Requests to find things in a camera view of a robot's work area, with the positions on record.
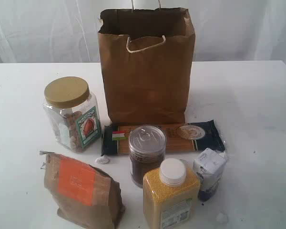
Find coffee jar with foil lid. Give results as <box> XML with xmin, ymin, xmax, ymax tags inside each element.
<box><xmin>128</xmin><ymin>125</ymin><xmax>167</xmax><ymax>188</ymax></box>

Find spaghetti packet dark blue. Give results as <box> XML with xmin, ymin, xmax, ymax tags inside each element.
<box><xmin>101</xmin><ymin>120</ymin><xmax>225</xmax><ymax>156</ymax></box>

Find brown paper shopping bag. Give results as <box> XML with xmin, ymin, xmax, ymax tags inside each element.
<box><xmin>98</xmin><ymin>7</ymin><xmax>195</xmax><ymax>125</ymax></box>

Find nut jar with gold lid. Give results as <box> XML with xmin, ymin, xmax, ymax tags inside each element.
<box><xmin>43</xmin><ymin>76</ymin><xmax>102</xmax><ymax>153</ymax></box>

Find yellow grain bottle white cap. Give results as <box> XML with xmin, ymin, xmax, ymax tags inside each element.
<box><xmin>143</xmin><ymin>158</ymin><xmax>200</xmax><ymax>229</ymax></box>

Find small white crumpled scrap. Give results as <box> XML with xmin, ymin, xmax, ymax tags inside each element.
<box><xmin>95</xmin><ymin>156</ymin><xmax>110</xmax><ymax>165</ymax></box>

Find white and blue carton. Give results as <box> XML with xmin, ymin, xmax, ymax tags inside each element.
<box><xmin>193</xmin><ymin>148</ymin><xmax>227</xmax><ymax>202</ymax></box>

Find brown pouch with orange label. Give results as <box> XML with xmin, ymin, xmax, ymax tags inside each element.
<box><xmin>40</xmin><ymin>151</ymin><xmax>125</xmax><ymax>229</ymax></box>

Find white scrap near front edge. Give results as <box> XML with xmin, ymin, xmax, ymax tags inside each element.
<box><xmin>216</xmin><ymin>212</ymin><xmax>228</xmax><ymax>225</ymax></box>

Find white fabric backdrop curtain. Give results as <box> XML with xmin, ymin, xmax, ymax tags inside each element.
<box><xmin>0</xmin><ymin>0</ymin><xmax>286</xmax><ymax>64</ymax></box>

